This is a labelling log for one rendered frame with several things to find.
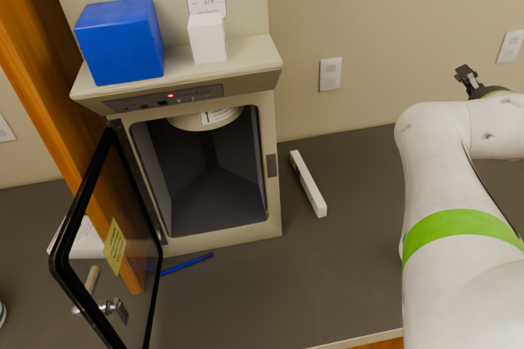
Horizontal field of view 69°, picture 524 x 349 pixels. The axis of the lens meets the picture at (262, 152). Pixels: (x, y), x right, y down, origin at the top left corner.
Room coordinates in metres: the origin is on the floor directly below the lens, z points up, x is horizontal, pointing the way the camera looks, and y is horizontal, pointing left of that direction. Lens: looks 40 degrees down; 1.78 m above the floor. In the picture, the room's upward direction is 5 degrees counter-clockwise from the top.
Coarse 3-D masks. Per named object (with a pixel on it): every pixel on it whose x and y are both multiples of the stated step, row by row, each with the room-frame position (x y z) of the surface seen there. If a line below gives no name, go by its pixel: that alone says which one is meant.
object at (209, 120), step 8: (200, 112) 0.66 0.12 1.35; (208, 112) 0.66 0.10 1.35; (216, 112) 0.66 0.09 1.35; (224, 112) 0.67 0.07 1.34; (232, 112) 0.68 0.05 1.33; (240, 112) 0.69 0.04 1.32; (168, 120) 0.69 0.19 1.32; (176, 120) 0.67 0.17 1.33; (184, 120) 0.66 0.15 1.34; (192, 120) 0.65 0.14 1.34; (200, 120) 0.65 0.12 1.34; (208, 120) 0.65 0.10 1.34; (216, 120) 0.65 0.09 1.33; (224, 120) 0.66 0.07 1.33; (232, 120) 0.67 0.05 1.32; (184, 128) 0.65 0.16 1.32; (192, 128) 0.65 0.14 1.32; (200, 128) 0.65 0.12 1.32; (208, 128) 0.65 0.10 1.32; (216, 128) 0.65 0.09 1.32
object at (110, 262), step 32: (96, 192) 0.45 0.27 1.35; (128, 192) 0.55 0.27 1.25; (64, 224) 0.36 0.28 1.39; (96, 224) 0.41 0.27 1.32; (128, 224) 0.50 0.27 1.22; (96, 256) 0.37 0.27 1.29; (128, 256) 0.45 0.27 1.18; (64, 288) 0.29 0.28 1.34; (96, 288) 0.33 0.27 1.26; (128, 288) 0.40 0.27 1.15; (128, 320) 0.36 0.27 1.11
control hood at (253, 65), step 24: (168, 48) 0.62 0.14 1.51; (240, 48) 0.60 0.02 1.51; (264, 48) 0.59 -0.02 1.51; (168, 72) 0.53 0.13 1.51; (192, 72) 0.53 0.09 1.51; (216, 72) 0.52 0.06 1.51; (240, 72) 0.53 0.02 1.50; (264, 72) 0.54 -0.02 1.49; (72, 96) 0.50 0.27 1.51; (96, 96) 0.50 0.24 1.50; (120, 96) 0.52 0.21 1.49
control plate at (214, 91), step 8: (192, 88) 0.54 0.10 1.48; (200, 88) 0.54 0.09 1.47; (208, 88) 0.55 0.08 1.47; (216, 88) 0.56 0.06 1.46; (144, 96) 0.53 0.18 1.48; (152, 96) 0.54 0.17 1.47; (160, 96) 0.54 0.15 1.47; (176, 96) 0.56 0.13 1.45; (184, 96) 0.56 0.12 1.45; (192, 96) 0.57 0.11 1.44; (200, 96) 0.58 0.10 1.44; (216, 96) 0.59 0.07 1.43; (104, 104) 0.53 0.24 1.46; (112, 104) 0.54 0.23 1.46; (120, 104) 0.55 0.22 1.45; (128, 104) 0.55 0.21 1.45; (136, 104) 0.56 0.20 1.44; (152, 104) 0.57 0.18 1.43; (168, 104) 0.59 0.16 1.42; (120, 112) 0.58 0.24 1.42
